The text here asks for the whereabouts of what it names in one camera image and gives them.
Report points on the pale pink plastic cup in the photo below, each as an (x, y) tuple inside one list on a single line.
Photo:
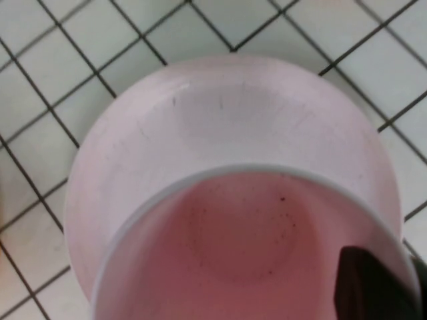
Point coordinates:
[(217, 250)]

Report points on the pale pink round plate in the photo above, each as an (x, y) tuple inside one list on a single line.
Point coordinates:
[(233, 116)]

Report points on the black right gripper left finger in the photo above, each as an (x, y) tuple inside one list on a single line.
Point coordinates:
[(370, 290)]

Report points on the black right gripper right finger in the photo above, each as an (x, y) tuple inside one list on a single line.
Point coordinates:
[(422, 293)]

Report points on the white black grid tablecloth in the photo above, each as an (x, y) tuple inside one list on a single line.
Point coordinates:
[(36, 140)]

